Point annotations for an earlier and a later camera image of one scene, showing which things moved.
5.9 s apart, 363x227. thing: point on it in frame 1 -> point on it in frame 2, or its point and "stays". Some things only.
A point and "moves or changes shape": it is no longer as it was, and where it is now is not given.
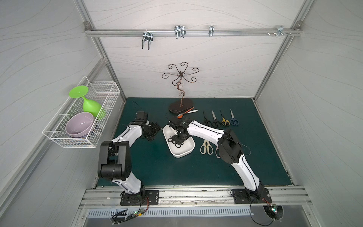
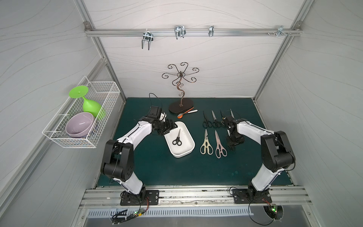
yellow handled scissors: (224, 122) stays
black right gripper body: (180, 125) -> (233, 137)
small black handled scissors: (177, 145) moves or changes shape
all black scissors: (208, 123) stays
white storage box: (187, 147) stays
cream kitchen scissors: (206, 145) stays
